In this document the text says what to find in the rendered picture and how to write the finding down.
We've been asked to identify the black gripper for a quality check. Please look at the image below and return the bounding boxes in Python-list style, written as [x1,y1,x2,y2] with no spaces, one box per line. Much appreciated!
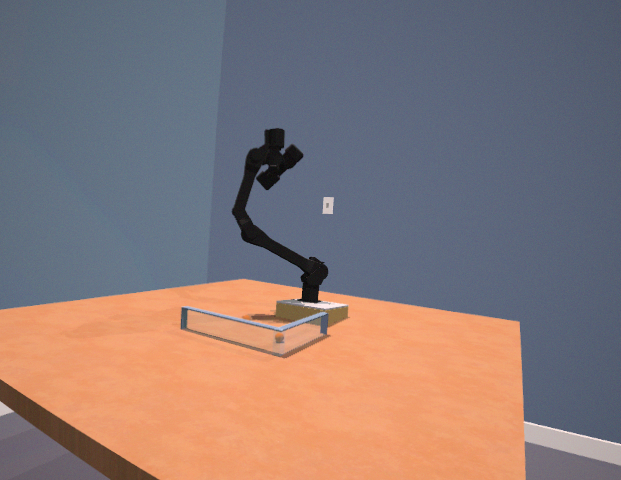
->
[256,144,303,190]

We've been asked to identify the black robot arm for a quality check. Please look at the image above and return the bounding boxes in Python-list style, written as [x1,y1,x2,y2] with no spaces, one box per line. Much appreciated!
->
[232,128,328,303]

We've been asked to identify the low clear corner walls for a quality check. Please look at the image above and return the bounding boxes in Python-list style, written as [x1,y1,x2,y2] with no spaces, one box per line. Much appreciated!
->
[182,308,328,357]

